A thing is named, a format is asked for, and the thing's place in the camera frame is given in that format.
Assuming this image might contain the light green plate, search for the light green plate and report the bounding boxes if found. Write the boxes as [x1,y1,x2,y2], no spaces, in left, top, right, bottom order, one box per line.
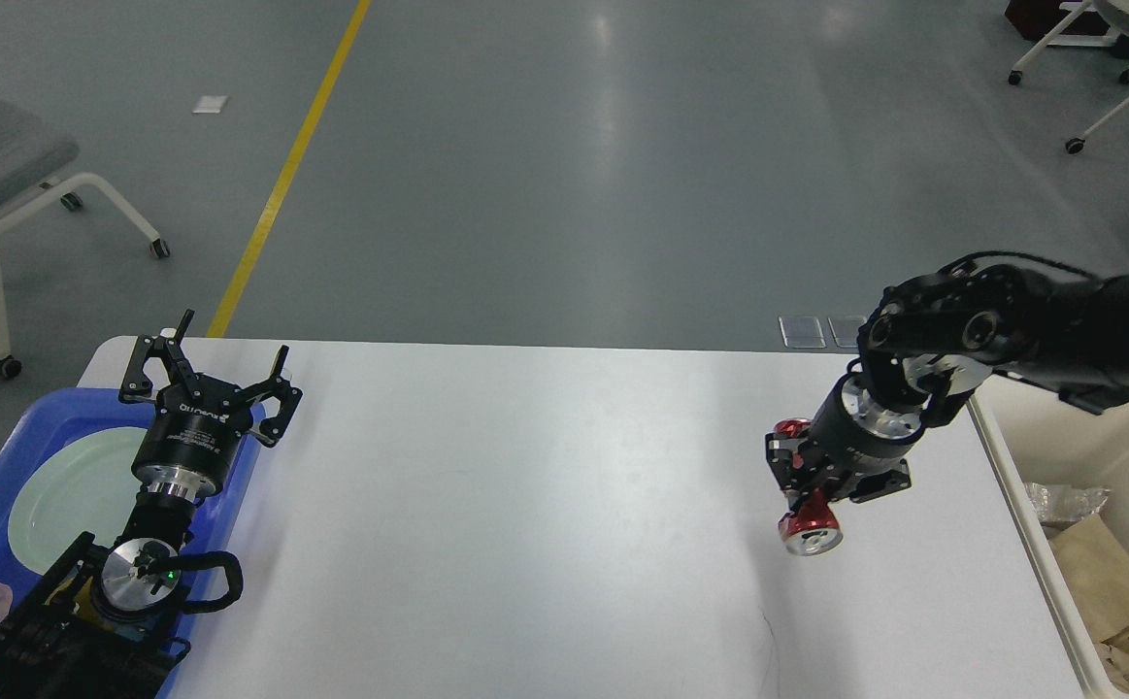
[8,426,147,574]

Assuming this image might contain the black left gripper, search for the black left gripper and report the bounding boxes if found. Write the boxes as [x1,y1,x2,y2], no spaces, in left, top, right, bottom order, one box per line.
[117,309,303,503]

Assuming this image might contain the transparent floor plate right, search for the transparent floor plate right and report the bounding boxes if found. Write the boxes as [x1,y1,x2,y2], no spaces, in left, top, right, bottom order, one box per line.
[828,315,867,350]

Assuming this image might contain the crushed red can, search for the crushed red can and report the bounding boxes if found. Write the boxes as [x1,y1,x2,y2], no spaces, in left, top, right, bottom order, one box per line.
[776,417,843,557]

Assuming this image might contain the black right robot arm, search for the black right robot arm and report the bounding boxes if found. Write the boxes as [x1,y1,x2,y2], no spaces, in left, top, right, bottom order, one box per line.
[765,255,1129,515]

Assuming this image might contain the beige plastic bin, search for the beige plastic bin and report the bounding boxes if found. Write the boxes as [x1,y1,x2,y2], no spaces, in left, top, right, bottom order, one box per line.
[971,378,1129,698]

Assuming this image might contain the white chair base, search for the white chair base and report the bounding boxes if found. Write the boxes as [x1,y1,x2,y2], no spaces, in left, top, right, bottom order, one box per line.
[1008,0,1129,156]

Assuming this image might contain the aluminium foil sheet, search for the aluminium foil sheet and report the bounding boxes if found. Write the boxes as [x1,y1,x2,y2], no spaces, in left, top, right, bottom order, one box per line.
[1022,482,1112,531]

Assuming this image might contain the transparent floor plate left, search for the transparent floor plate left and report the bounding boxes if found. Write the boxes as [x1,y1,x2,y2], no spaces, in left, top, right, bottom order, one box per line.
[779,316,829,350]

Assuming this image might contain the blue plastic tray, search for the blue plastic tray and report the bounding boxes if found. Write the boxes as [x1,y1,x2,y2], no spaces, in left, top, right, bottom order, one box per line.
[0,388,259,698]

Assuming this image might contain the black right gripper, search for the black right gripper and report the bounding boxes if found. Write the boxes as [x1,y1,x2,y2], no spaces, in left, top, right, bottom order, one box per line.
[765,378,925,512]

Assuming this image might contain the transparent floor plate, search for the transparent floor plate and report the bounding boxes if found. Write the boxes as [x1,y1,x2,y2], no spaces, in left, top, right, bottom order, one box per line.
[828,315,867,350]
[779,316,829,350]

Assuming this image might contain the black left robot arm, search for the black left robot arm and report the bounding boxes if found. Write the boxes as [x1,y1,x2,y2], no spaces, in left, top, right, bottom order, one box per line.
[0,311,303,698]

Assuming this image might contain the grey office chair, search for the grey office chair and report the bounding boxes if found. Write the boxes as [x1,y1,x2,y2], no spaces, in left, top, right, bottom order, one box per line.
[0,99,172,381]

